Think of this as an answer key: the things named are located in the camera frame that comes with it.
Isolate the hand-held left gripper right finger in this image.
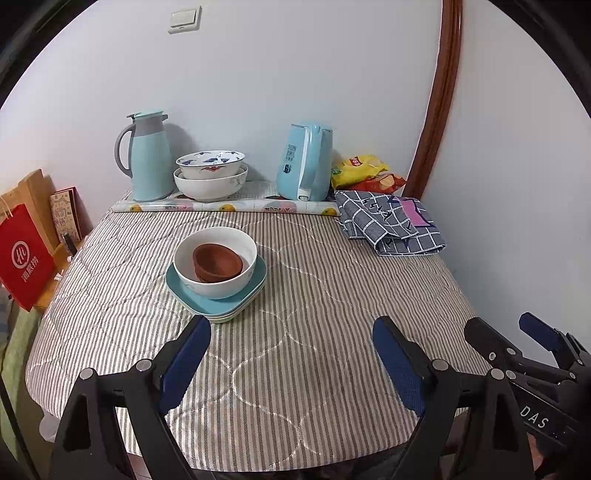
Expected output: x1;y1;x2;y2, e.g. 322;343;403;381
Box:
373;316;536;480

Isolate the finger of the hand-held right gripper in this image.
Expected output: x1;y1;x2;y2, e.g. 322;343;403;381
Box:
464;318;527;374
518;312;591;370

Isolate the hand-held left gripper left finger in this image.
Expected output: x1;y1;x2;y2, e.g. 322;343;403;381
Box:
54;315;212;480

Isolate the blue square plate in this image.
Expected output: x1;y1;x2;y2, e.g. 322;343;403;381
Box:
165;254;267;319

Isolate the plain white bowl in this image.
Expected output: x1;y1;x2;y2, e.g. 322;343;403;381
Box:
174;227;258;300

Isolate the small brown clay bowl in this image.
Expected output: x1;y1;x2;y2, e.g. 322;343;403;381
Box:
195;265;242;284

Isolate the striped quilted table cover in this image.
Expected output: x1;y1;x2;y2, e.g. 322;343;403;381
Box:
25;180;490;474

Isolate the blue checked cloth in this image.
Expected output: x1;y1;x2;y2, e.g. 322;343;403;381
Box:
335;189;448;257

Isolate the wooden stool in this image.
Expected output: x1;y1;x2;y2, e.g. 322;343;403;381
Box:
32;237;88;310

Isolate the rolled fruit-print tablecloth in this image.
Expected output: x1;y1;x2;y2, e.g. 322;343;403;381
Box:
111;198;340;217

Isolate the green cloth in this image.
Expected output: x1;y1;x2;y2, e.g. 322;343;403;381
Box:
0;300;40;444

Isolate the large white serving bowl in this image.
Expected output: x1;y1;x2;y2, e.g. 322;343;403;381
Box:
173;164;249;202

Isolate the red snack bag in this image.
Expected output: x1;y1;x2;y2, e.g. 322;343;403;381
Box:
351;173;407;193

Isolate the brown patterned box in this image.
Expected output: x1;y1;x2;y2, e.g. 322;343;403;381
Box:
49;186;84;241

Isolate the red paper bag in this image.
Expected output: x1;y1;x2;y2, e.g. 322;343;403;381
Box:
0;204;56;312

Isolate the blue and red patterned bowl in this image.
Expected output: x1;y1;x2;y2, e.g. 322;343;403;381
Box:
175;150;246;180

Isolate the yellow snack bag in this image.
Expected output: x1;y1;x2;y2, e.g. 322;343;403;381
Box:
330;154;389;190

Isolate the light blue thermos jug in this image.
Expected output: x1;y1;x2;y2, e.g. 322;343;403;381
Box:
115;110;176;202

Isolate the light blue electric kettle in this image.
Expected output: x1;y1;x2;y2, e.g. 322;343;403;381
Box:
276;122;334;202

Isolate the wooden cutting board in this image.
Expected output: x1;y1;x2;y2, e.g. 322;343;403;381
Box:
0;169;58;259

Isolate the wooden door frame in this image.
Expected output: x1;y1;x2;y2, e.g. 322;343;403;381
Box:
406;0;464;192

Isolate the white light switch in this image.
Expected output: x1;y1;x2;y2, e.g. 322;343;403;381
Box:
167;6;203;35

